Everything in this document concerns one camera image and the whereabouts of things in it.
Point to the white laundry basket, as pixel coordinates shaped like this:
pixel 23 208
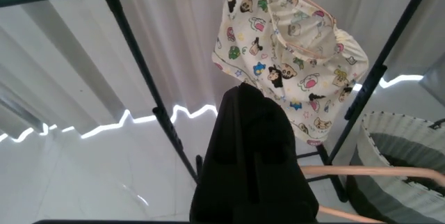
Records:
pixel 400 125

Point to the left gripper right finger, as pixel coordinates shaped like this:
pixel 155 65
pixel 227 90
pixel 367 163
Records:
pixel 281 175

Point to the pink clothes hanger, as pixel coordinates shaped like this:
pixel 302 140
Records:
pixel 365 171
pixel 313 3

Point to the cream printed garment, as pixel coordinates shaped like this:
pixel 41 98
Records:
pixel 250 29

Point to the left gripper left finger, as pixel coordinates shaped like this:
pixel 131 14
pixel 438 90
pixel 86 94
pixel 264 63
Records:
pixel 222 175

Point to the white curtain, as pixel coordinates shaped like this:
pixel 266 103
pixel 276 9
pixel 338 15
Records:
pixel 180 43

